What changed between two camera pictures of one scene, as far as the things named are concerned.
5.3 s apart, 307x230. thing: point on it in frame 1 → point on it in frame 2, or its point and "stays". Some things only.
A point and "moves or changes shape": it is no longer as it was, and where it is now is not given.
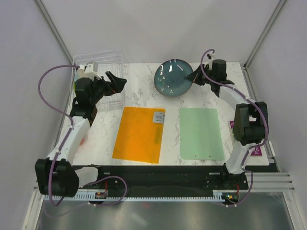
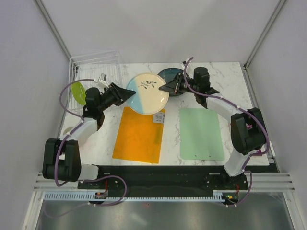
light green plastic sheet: x=200 y=136 stays
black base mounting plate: x=123 y=178 stays
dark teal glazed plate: x=170 y=77 moves or changes shape
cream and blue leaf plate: x=79 y=74 → x=148 y=99
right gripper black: x=195 y=75 → x=174 y=86
